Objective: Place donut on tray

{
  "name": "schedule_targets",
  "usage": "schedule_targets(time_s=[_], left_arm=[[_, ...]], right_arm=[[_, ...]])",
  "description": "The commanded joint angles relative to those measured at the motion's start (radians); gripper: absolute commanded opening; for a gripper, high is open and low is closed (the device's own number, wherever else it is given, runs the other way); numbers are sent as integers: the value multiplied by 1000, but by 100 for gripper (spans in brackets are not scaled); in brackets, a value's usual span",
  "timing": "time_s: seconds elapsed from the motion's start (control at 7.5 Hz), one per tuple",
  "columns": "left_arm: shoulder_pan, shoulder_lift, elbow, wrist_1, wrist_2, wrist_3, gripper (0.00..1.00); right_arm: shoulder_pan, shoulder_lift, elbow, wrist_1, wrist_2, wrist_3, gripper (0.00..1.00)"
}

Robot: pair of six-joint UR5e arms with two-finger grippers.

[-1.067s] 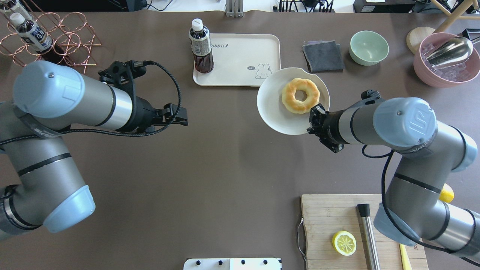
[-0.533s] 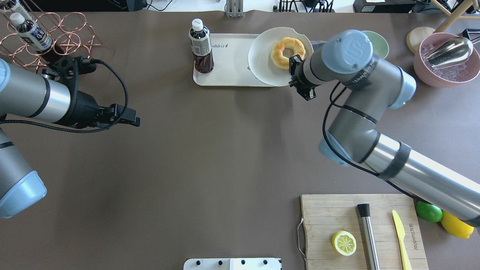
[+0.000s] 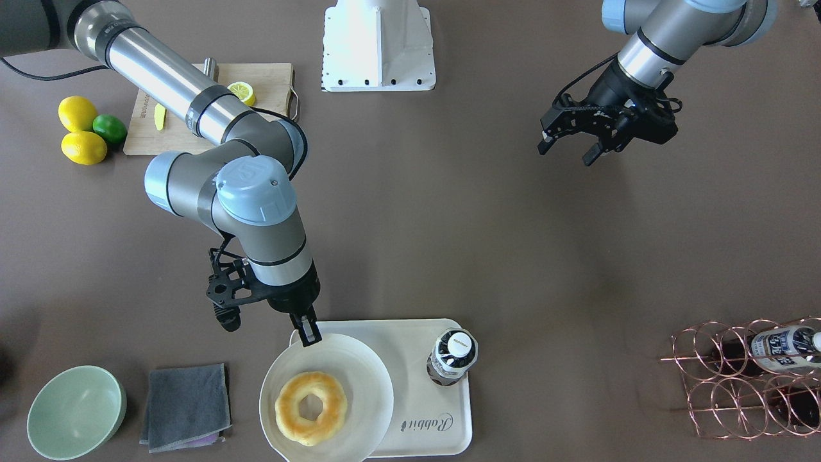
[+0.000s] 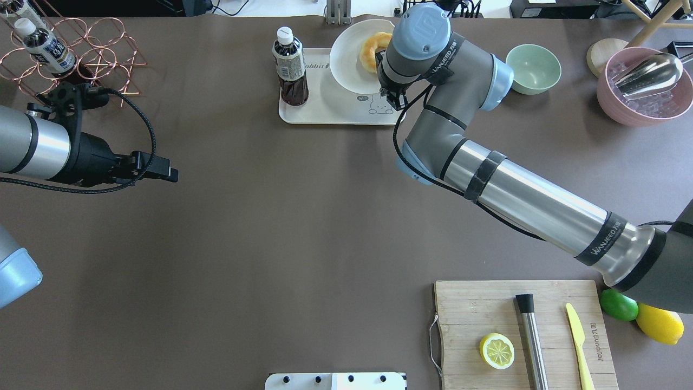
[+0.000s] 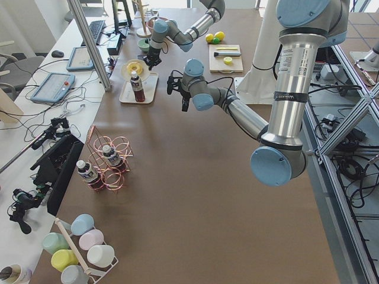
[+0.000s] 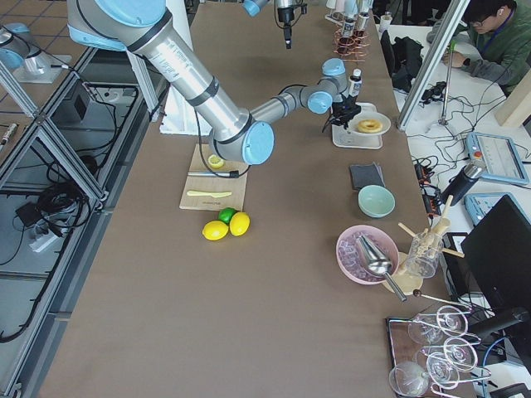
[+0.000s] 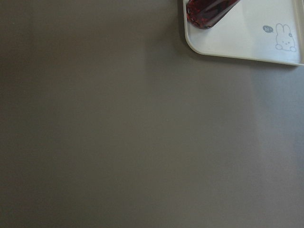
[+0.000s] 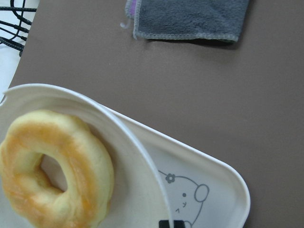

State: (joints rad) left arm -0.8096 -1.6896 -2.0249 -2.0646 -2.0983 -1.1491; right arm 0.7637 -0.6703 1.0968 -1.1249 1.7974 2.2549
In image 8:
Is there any white round plate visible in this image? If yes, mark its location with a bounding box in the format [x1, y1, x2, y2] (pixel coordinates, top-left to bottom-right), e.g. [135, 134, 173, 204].
[0, 84, 173, 228]

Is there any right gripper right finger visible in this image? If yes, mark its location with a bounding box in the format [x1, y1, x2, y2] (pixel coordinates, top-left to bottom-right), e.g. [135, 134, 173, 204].
[173, 220, 185, 228]

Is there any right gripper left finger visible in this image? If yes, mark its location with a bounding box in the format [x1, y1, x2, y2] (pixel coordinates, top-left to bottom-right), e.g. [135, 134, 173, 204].
[159, 220, 170, 228]

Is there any glazed ring donut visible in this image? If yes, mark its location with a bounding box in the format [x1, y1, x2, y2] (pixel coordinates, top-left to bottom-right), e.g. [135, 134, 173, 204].
[0, 110, 114, 228]

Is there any grey folded cloth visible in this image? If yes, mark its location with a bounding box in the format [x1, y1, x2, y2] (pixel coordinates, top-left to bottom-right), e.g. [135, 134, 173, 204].
[121, 0, 249, 43]

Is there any cream rabbit tray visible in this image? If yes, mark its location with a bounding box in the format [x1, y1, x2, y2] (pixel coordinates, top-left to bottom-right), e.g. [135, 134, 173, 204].
[117, 114, 250, 228]

